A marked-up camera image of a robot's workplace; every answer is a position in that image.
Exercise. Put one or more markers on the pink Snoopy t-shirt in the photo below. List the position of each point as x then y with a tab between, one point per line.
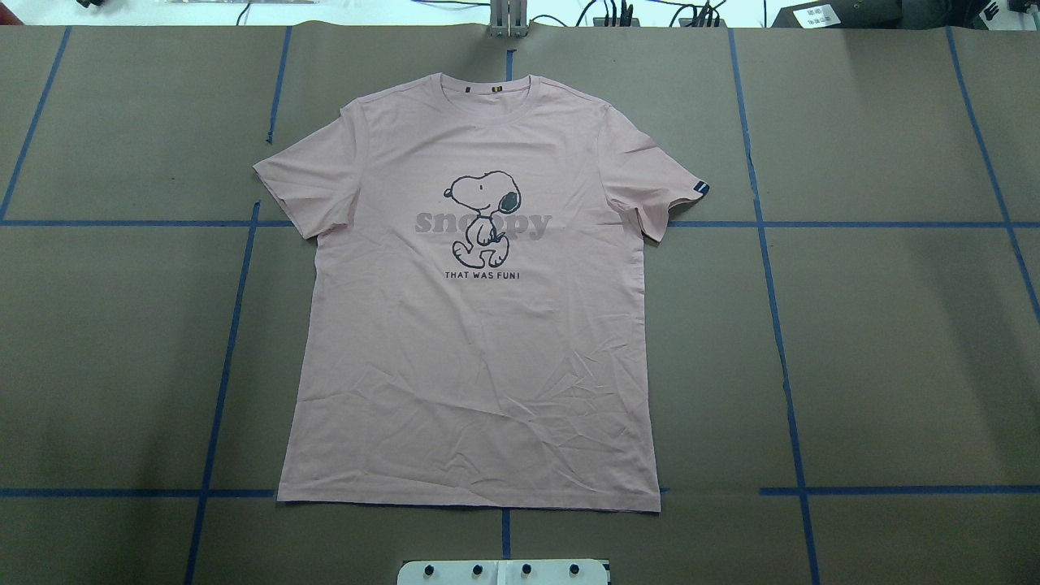
477	326

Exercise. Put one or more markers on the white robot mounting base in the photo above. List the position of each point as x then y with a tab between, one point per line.
516	571

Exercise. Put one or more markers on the brown paper table cover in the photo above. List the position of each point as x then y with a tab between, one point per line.
842	336

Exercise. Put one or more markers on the black box with label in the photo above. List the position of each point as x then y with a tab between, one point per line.
839	14

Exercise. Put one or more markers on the aluminium frame post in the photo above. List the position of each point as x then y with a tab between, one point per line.
508	18

